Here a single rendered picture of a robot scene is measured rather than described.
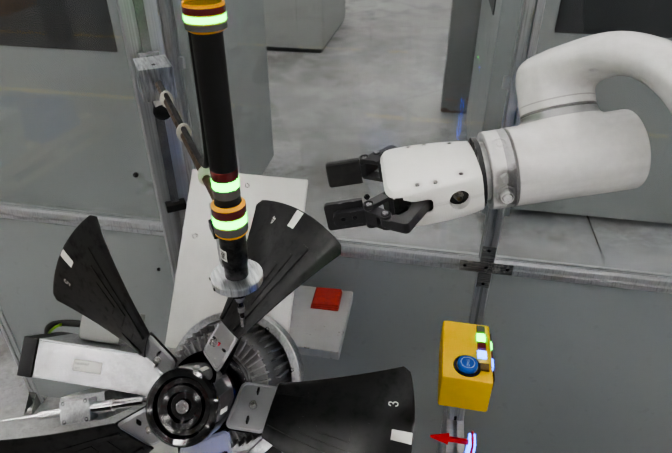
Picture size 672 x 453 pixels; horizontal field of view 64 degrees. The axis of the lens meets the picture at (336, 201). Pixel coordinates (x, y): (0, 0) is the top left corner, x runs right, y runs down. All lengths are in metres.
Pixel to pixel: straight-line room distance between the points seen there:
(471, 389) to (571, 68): 0.75
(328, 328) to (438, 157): 0.99
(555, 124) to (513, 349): 1.27
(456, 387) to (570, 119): 0.71
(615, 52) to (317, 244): 0.52
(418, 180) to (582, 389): 1.46
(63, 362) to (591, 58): 1.03
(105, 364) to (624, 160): 0.95
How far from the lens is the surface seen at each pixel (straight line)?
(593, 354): 1.83
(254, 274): 0.75
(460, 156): 0.58
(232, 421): 0.94
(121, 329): 1.03
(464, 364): 1.16
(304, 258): 0.87
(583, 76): 0.59
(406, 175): 0.56
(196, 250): 1.20
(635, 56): 0.55
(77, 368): 1.19
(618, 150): 0.60
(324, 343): 1.47
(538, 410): 2.01
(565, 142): 0.58
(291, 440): 0.91
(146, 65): 1.23
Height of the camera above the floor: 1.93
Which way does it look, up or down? 32 degrees down
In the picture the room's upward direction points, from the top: straight up
